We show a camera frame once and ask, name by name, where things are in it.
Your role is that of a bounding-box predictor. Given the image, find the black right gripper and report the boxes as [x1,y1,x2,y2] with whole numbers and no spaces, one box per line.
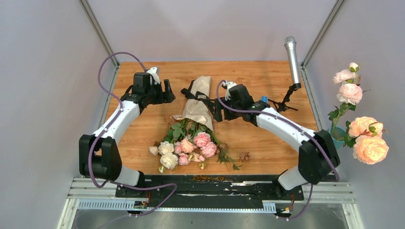
[214,96,243,122]

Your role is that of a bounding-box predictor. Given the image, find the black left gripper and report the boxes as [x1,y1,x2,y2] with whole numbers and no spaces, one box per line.
[146,80,176,105]

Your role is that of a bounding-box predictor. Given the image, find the brown kraft wrapping paper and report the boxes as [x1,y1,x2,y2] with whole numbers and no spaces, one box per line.
[172,75,214,131]

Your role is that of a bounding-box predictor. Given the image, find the black ribbon strap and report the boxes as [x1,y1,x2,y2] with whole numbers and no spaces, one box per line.
[181,80,218,115]

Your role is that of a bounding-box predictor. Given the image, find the rose bouquet with green leaves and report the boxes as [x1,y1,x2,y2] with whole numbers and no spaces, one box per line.
[149,117,243,173]

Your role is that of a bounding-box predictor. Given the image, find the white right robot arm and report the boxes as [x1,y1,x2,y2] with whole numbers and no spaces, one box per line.
[215,80,340,199]

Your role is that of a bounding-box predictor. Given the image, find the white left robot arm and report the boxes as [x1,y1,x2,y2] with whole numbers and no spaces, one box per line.
[79,67,175,197]

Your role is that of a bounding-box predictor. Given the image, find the teal ceramic vase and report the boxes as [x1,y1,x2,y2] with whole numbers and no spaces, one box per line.
[328,126,346,149]

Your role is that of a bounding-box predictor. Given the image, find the peach roses in vase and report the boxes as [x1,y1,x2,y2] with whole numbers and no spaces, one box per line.
[328,62,389,165]

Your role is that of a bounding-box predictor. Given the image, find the blue toy brick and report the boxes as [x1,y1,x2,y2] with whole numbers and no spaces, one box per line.
[260,96,268,103]

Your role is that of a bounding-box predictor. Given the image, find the dried brown rose head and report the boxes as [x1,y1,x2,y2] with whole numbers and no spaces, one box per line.
[239,152,250,161]

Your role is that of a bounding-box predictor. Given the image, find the silver microphone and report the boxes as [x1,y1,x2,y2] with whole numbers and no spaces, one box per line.
[284,36,301,91]

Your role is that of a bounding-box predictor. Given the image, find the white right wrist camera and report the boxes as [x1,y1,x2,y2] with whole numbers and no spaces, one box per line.
[221,81,237,101]

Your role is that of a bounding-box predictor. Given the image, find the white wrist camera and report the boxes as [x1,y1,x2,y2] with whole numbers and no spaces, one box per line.
[221,81,237,101]
[146,66,160,85]

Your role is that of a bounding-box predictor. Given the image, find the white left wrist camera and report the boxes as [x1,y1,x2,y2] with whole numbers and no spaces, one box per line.
[146,66,160,85]

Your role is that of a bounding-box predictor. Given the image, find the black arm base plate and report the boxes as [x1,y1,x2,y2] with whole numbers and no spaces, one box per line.
[115,175,304,208]

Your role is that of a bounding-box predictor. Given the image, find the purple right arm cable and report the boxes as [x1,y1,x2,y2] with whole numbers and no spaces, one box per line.
[216,80,341,220]

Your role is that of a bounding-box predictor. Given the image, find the white slotted cable duct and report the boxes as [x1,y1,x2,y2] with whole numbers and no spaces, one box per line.
[76,199,277,213]

